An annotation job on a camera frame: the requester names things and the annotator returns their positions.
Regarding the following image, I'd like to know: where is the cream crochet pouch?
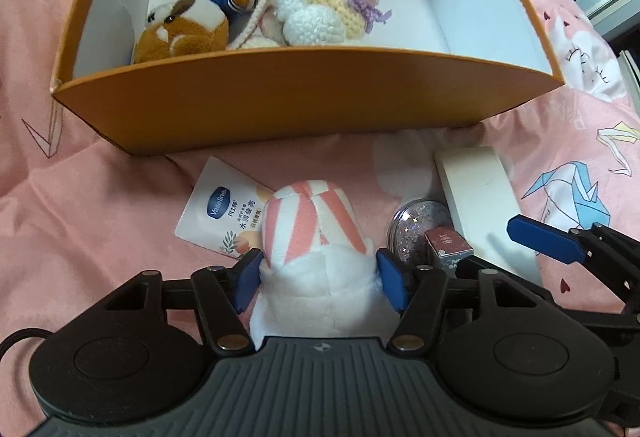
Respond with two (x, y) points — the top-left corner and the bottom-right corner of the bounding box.
(225, 0), (286, 50)

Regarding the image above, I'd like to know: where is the white yellow crochet toy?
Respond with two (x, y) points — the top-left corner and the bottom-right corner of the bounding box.
(272, 0), (391, 45)

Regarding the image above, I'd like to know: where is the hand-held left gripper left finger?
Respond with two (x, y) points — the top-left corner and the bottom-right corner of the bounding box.
(102, 248), (264, 354)

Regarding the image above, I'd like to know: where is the brown plush toy blue outfit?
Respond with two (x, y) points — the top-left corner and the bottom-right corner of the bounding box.
(132, 0), (256, 65)

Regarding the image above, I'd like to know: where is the orange cardboard storage box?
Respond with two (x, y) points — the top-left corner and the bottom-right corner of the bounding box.
(50, 0), (566, 157)

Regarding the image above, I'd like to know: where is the round glitter case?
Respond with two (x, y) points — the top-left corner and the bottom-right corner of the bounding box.
(386, 198), (451, 265)

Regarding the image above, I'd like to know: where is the small red grey box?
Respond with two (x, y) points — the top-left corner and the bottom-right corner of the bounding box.
(425, 227), (473, 275)

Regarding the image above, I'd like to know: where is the pink printed blanket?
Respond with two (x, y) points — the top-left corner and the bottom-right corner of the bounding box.
(0, 0), (640, 368)

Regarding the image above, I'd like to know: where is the long white box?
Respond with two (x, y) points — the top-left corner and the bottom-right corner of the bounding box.
(434, 146), (543, 288)

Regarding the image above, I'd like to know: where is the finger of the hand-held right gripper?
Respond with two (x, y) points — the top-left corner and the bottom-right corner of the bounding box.
(506, 214), (640, 313)
(452, 256), (640, 330)

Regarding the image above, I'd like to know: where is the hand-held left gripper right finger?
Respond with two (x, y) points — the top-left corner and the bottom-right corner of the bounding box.
(376, 247), (556, 352)

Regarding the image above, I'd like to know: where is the pink striped white plush toy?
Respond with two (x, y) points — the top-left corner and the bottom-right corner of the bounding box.
(249, 180), (388, 350)

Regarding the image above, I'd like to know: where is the grey door frame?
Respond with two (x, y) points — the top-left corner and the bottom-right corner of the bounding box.
(580, 0), (640, 38)

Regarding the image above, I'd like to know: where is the white storage cabinet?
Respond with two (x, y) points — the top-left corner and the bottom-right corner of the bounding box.
(619, 50), (640, 95)

